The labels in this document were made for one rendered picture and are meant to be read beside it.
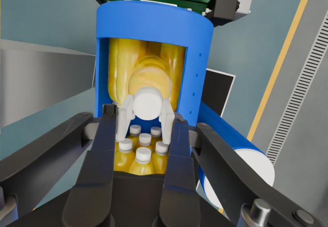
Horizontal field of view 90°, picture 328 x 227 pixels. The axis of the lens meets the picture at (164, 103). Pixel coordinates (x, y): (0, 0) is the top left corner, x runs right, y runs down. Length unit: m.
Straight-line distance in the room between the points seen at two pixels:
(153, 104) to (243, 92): 1.63
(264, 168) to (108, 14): 0.71
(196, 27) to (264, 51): 1.54
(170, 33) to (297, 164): 2.34
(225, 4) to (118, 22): 0.37
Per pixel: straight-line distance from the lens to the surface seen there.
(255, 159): 0.72
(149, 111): 0.21
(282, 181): 2.56
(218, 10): 0.60
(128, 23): 0.33
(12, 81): 0.84
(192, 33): 0.35
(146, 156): 0.44
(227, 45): 1.70
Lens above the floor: 1.55
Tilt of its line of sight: 75 degrees down
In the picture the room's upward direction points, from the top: 166 degrees clockwise
